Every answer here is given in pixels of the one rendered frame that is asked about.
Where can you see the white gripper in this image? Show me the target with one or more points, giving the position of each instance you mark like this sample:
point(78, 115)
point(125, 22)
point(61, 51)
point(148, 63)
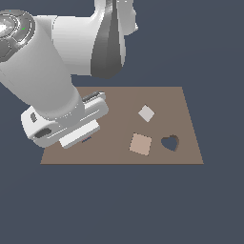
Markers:
point(90, 111)

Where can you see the brown board with heart slot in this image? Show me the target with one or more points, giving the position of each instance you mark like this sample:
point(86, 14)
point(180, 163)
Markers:
point(120, 149)

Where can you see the tan square block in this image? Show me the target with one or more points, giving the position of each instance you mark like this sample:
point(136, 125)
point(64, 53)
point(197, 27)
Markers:
point(140, 144)

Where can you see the small white square block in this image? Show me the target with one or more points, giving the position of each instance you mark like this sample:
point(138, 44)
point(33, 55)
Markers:
point(146, 113)

